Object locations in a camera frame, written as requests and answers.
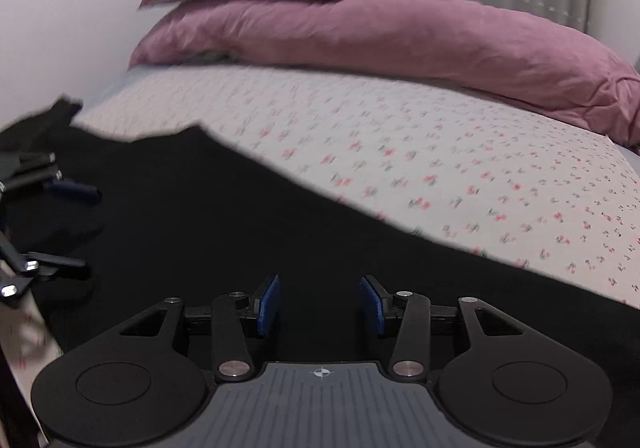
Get cherry print bed sheet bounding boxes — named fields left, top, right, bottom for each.
left=0, top=63, right=640, bottom=399

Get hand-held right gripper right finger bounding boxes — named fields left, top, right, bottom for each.
left=360, top=274, right=531, bottom=381

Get grey mattress cover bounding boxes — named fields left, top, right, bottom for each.
left=95, top=63, right=640, bottom=164

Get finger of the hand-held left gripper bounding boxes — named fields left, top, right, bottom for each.
left=0, top=151, right=103, bottom=203
left=0, top=231, right=91, bottom=305

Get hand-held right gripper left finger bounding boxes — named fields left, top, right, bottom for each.
left=112, top=273, right=283, bottom=382

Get pink duvet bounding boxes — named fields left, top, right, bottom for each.
left=127, top=0, right=640, bottom=154

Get black pants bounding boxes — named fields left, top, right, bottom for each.
left=0, top=124, right=640, bottom=448

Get folded black garment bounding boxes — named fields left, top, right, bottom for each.
left=0, top=98, right=85, bottom=149

